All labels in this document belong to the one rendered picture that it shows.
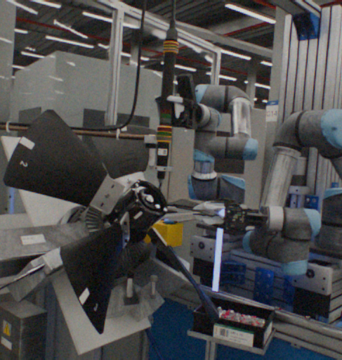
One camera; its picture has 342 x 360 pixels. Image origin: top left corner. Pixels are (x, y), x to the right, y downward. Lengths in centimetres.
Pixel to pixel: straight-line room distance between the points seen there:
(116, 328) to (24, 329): 29
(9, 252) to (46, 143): 27
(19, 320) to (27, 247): 36
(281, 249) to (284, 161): 28
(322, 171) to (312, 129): 59
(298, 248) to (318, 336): 30
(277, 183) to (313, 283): 41
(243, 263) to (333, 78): 88
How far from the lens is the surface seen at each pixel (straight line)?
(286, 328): 143
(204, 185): 186
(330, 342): 139
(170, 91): 119
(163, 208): 110
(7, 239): 101
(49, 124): 107
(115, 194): 110
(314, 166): 188
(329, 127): 127
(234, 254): 188
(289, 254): 124
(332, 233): 165
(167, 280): 127
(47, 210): 126
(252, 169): 590
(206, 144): 140
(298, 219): 122
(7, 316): 138
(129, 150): 126
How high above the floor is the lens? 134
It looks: 3 degrees down
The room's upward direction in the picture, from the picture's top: 4 degrees clockwise
